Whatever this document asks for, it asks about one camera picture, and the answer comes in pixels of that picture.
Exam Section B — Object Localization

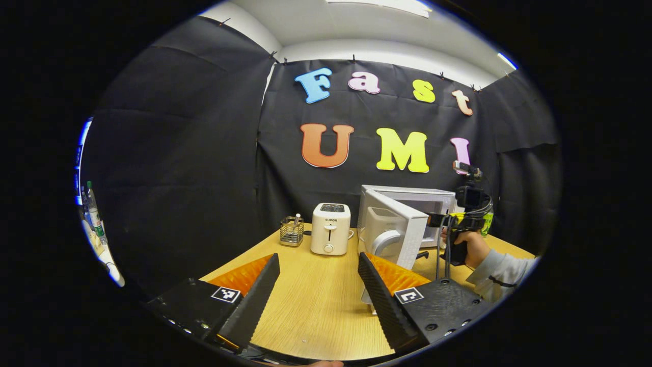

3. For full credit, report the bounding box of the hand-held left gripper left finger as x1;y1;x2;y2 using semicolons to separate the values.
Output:
146;253;281;352

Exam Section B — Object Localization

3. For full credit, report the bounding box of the clear plastic bottle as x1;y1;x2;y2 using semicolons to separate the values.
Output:
84;181;107;245

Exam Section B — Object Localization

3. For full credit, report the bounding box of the white toaster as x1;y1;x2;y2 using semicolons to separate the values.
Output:
310;203;352;256

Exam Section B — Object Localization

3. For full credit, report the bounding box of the large ceiling light panel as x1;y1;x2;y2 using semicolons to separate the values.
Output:
326;0;431;18

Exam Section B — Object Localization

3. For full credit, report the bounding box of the white microwave oven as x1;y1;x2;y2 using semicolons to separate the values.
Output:
357;185;457;315

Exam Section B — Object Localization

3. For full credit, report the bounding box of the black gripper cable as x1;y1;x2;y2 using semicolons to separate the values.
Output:
436;217;453;281

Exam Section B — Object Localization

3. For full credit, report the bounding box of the metal wire utensil holder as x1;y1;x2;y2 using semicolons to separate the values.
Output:
280;217;305;247

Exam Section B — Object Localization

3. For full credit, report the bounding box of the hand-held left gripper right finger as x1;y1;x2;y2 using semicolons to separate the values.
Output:
358;252;499;353

